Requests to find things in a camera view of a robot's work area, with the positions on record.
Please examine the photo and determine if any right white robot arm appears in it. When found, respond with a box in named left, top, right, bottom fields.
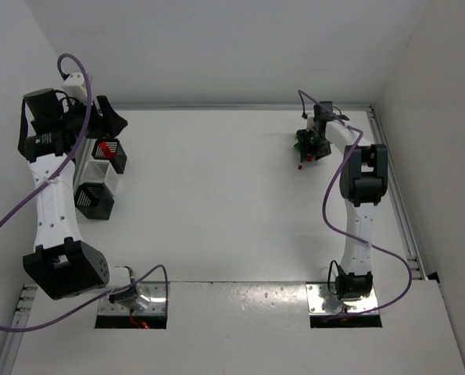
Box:
left=295, top=102, right=388, bottom=300

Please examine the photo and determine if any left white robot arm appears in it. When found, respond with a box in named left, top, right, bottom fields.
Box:
left=18, top=88, right=133, bottom=300

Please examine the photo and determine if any black slotted container far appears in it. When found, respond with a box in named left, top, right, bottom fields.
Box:
left=91, top=138, right=127, bottom=174

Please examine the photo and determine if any black slotted container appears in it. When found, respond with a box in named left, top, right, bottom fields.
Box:
left=74, top=183, right=114, bottom=220
left=91, top=138, right=127, bottom=174

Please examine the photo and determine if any white slotted container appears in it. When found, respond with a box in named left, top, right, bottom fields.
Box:
left=81, top=160, right=120, bottom=195

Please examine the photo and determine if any black slotted container near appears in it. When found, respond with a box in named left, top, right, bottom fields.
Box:
left=74, top=183, right=114, bottom=220

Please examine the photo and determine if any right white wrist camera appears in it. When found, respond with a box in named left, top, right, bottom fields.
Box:
left=306, top=115, right=319, bottom=131

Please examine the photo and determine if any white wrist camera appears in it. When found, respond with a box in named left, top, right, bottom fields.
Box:
left=306, top=115, right=319, bottom=131
left=62, top=72, right=92, bottom=102

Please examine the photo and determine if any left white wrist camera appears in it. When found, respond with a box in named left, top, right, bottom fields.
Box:
left=62, top=72, right=92, bottom=102

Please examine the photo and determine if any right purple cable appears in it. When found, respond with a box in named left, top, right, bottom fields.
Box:
left=297, top=89, right=413, bottom=316

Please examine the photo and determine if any purple cable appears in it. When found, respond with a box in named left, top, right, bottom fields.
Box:
left=0, top=53, right=168, bottom=334
left=297, top=89, right=413, bottom=316

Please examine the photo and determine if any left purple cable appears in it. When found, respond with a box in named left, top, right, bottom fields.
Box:
left=0, top=53, right=168, bottom=334

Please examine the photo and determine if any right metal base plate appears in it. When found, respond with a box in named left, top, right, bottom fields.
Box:
left=306, top=283, right=378, bottom=316

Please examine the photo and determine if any metal base plate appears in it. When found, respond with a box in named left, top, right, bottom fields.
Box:
left=306, top=283, right=378, bottom=316
left=97, top=281, right=166, bottom=317

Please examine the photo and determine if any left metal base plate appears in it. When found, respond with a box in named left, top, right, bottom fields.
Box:
left=97, top=281, right=166, bottom=317

